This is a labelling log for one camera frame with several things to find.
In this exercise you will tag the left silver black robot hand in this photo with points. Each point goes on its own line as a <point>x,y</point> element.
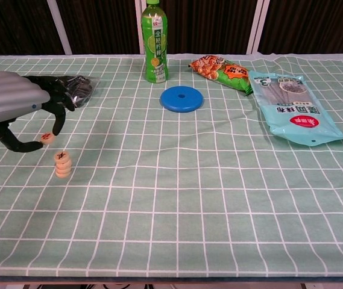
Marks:
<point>5,96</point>

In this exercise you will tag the green grid-pattern table cover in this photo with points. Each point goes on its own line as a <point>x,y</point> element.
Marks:
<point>171,195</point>

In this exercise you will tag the black gloves in clear bag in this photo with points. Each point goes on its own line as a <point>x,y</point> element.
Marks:
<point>83,88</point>

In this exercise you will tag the green tea bottle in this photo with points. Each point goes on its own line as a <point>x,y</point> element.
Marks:
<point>156,45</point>

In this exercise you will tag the blue plastic disc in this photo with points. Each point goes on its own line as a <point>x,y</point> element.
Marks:
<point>172,101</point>

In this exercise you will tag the orange green snack bag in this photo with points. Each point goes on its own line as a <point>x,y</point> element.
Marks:
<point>219,70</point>

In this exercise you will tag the light blue dishcloth package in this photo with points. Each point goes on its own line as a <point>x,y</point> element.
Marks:
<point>294,120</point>

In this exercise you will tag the white partition post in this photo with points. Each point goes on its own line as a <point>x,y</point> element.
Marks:
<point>138,36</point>
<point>258,27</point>
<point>59,27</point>

